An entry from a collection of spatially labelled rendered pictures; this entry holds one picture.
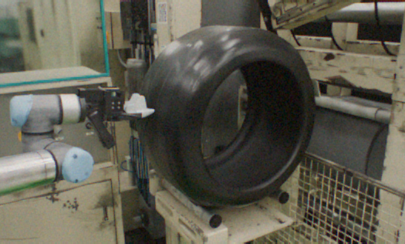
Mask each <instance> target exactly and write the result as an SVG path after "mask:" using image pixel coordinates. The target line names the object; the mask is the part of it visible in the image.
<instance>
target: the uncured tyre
mask: <svg viewBox="0 0 405 244"><path fill-rule="evenodd" d="M189 42H195V44H193V45H192V46H191V47H190V48H186V47H185V46H186V45H187V44H188V43H189ZM237 69H240V70H241V74H242V76H243V77H244V79H245V84H246V87H247V91H248V106H247V111H246V115H245V118H244V121H243V123H242V125H241V129H240V130H239V132H238V133H237V135H236V136H235V138H234V140H233V141H232V142H231V143H230V144H228V145H227V147H226V148H225V149H223V150H222V151H219V152H218V153H217V154H215V155H213V156H211V157H209V158H204V156H203V152H202V147H201V132H202V126H203V122H204V114H205V112H206V110H207V108H208V105H209V103H210V102H211V99H212V97H213V95H214V93H215V91H217V89H218V88H219V86H220V85H221V83H223V82H224V81H225V80H226V79H227V77H228V76H230V75H231V74H232V73H233V72H234V71H235V70H237ZM138 94H139V95H140V96H143V97H144V98H145V103H146V107H147V108H148V109H153V110H154V112H153V113H152V114H150V115H149V116H146V117H143V118H140V119H137V136H138V138H139V141H140V144H141V147H142V149H143V152H144V153H145V157H146V159H147V160H148V161H149V163H150V165H151V166H152V168H153V169H154V170H155V171H156V172H157V173H159V174H160V176H161V177H162V178H164V179H165V180H166V181H168V182H169V183H170V184H172V185H173V186H174V187H175V188H176V189H177V190H179V191H180V192H181V193H182V194H183V195H186V196H187V197H188V198H189V199H190V200H191V201H193V202H195V203H198V204H200V205H204V206H206V207H209V208H214V209H218V210H235V209H240V208H244V207H248V206H249V205H252V204H255V203H256V202H260V201H261V200H262V199H263V198H265V197H266V196H268V195H270V194H271V193H272V192H274V191H276V190H277V189H278V188H280V187H281V186H282V185H283V184H284V183H285V181H286V180H288V179H289V177H290V176H291V175H292V173H293V172H294V171H295V169H296V168H297V167H298V165H299V162H300V161H301V160H302V158H303V156H304V154H305V152H306V149H307V147H308V145H309V142H310V139H311V136H312V132H313V124H314V120H315V111H316V105H315V96H314V92H313V85H312V79H311V76H310V74H309V71H308V69H307V66H306V64H305V61H304V60H303V58H302V57H301V56H300V55H299V52H298V51H297V49H295V48H294V47H293V46H292V45H291V43H290V42H287V41H285V40H284V39H283V38H282V37H280V36H277V34H274V33H272V32H269V31H268V30H265V29H262V30H260V29H251V28H249V27H247V26H219V25H216V26H205V27H201V28H199V29H195V30H193V31H191V32H189V33H185V34H184V35H182V36H181V37H179V38H178V39H176V40H174V41H173V42H172V43H171V44H169V45H168V46H167V47H166V48H165V49H164V50H163V51H162V52H161V53H160V55H158V56H157V58H156V59H155V60H154V61H153V63H152V65H151V66H150V68H149V69H148V71H147V73H146V75H145V77H144V80H143V83H142V84H141V87H140V91H139V93H138Z"/></svg>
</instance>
